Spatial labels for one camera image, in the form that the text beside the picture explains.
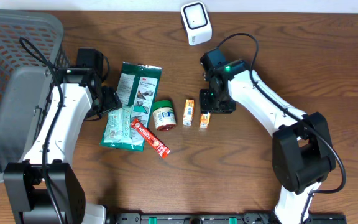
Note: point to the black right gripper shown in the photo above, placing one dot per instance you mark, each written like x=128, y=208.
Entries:
x=204, y=104

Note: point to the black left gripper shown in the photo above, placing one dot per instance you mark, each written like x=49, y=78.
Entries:
x=111, y=99

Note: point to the orange tissue pack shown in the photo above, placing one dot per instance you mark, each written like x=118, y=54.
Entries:
x=204, y=120
x=188, y=112

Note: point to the light green wipes packet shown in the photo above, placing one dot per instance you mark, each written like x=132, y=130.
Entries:
x=118, y=128

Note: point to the green white gloves packet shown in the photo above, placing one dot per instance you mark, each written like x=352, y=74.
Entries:
x=137, y=88

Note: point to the green lid white jar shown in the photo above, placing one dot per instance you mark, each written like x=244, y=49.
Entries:
x=163, y=115

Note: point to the red nescafe stick sachet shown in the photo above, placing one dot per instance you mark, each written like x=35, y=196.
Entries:
x=150, y=138

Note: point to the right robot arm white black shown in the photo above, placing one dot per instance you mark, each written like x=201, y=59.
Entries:
x=302, y=151

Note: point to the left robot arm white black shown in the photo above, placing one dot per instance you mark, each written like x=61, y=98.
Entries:
x=43, y=188

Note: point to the white barcode scanner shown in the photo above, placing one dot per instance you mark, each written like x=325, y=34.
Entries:
x=196, y=23

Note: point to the grey plastic mesh basket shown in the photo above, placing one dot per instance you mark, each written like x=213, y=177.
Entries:
x=25, y=83

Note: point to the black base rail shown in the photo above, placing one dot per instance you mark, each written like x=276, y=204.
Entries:
x=247, y=218

